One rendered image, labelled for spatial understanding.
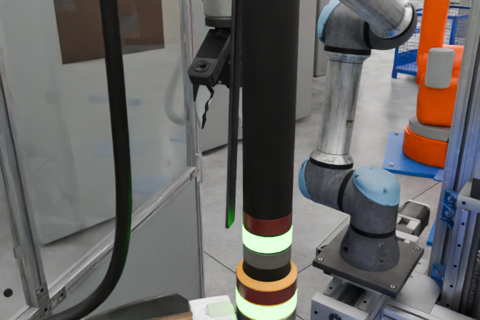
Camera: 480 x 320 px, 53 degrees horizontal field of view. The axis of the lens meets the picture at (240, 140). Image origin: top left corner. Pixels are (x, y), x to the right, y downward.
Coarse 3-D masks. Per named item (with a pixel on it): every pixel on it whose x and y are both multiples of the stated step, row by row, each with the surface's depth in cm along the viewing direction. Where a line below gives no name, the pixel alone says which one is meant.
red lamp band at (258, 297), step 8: (296, 280) 33; (240, 288) 33; (248, 288) 32; (288, 288) 32; (296, 288) 34; (248, 296) 33; (256, 296) 32; (264, 296) 32; (272, 296) 32; (280, 296) 32; (288, 296) 33; (264, 304) 32; (272, 304) 32
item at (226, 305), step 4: (208, 304) 34; (212, 304) 34; (216, 304) 34; (220, 304) 34; (224, 304) 34; (228, 304) 34; (204, 308) 34; (208, 308) 34; (212, 308) 34; (216, 308) 34; (220, 308) 34; (224, 308) 34; (228, 308) 34; (232, 308) 34; (208, 312) 34; (212, 312) 34; (216, 312) 34; (220, 312) 34; (224, 312) 34; (228, 312) 34; (212, 316) 33; (216, 316) 33
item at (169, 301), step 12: (144, 300) 51; (156, 300) 51; (168, 300) 52; (180, 300) 52; (108, 312) 49; (120, 312) 49; (132, 312) 50; (144, 312) 50; (156, 312) 51; (168, 312) 51; (180, 312) 52
